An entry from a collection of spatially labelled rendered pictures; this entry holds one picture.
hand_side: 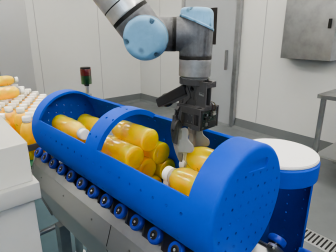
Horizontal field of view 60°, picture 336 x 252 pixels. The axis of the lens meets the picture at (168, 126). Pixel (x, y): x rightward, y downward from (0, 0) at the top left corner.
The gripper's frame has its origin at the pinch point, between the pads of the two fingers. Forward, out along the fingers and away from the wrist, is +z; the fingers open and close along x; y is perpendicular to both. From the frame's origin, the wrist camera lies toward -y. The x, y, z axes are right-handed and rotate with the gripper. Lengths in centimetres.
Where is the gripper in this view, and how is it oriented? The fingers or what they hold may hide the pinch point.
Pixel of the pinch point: (184, 153)
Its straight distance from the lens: 76.6
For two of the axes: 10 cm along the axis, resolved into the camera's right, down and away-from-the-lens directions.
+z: -0.2, 9.5, 3.1
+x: 7.1, -2.0, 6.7
